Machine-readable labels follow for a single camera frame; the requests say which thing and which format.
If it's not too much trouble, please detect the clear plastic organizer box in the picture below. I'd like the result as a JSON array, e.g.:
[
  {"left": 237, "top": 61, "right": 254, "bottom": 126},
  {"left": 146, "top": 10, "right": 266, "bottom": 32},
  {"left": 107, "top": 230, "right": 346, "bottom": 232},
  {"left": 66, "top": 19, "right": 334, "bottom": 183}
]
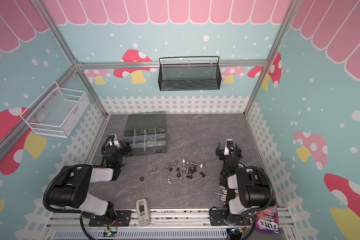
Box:
[{"left": 124, "top": 111, "right": 168, "bottom": 156}]

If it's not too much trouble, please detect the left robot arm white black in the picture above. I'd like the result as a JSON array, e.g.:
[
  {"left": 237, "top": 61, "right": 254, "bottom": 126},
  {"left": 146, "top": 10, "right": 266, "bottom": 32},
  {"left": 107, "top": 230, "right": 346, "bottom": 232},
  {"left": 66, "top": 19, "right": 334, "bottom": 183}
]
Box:
[{"left": 43, "top": 134, "right": 132, "bottom": 226}]

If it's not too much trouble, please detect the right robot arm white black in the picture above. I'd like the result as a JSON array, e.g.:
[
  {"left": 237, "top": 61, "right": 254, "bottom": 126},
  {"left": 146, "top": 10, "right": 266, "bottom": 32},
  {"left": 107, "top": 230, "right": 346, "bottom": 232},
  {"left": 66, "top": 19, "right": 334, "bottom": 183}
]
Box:
[{"left": 209, "top": 139, "right": 276, "bottom": 226}]

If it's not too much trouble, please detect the black rack with screws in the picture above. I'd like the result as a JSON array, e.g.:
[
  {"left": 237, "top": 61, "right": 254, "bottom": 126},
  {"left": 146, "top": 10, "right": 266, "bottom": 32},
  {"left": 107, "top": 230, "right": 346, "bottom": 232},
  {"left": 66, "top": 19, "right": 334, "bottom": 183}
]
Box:
[{"left": 214, "top": 186, "right": 228, "bottom": 202}]

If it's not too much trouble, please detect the black screws cluster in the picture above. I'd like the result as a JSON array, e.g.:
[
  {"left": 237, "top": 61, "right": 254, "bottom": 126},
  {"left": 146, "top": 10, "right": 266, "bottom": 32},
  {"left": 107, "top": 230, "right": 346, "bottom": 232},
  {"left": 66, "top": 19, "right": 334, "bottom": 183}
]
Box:
[{"left": 186, "top": 165, "right": 197, "bottom": 179}]

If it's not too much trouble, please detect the grey handheld remote device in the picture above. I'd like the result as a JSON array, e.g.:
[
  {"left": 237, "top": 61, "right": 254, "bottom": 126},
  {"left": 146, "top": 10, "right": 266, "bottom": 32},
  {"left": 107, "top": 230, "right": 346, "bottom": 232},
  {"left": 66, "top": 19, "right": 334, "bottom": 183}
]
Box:
[{"left": 136, "top": 198, "right": 151, "bottom": 227}]

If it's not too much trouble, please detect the purple candy bag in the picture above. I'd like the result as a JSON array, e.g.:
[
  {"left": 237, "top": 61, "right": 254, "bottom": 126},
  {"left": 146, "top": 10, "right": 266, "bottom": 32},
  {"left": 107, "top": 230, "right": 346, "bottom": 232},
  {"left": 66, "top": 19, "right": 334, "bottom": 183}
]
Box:
[{"left": 254, "top": 205, "right": 282, "bottom": 234}]

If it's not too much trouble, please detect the green circuit board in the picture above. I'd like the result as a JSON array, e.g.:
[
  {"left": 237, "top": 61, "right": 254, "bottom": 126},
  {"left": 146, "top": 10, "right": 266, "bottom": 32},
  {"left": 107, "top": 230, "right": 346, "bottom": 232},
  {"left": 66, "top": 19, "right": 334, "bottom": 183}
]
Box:
[{"left": 104, "top": 230, "right": 117, "bottom": 238}]

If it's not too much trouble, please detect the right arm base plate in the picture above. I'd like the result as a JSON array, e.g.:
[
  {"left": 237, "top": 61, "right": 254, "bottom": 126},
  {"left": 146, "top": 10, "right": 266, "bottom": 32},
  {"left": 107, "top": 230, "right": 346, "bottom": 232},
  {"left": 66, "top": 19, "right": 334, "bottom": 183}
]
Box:
[{"left": 209, "top": 207, "right": 252, "bottom": 226}]

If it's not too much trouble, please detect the white wire mesh basket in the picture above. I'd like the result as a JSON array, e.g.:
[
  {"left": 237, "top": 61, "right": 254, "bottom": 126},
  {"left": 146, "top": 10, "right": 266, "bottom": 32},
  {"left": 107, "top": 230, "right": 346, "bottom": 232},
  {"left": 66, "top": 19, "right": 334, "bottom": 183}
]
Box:
[{"left": 20, "top": 82, "right": 90, "bottom": 138}]

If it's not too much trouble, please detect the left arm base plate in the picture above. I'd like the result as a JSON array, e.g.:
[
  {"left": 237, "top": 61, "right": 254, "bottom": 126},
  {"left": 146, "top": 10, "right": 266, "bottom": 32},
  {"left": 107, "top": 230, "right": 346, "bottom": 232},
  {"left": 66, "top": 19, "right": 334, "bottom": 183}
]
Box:
[{"left": 89, "top": 210, "right": 132, "bottom": 227}]

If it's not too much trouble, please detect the white slotted cable duct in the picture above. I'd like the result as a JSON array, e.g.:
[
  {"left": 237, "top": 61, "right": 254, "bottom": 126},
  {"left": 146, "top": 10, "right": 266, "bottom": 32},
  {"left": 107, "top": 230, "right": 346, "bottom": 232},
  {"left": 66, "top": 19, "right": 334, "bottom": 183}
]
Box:
[{"left": 52, "top": 228, "right": 229, "bottom": 240}]

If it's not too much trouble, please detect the black wire mesh basket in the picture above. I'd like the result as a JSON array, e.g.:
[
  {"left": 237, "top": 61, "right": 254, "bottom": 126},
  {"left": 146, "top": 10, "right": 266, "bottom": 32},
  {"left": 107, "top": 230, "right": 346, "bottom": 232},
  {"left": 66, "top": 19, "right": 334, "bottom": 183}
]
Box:
[{"left": 158, "top": 56, "right": 222, "bottom": 92}]

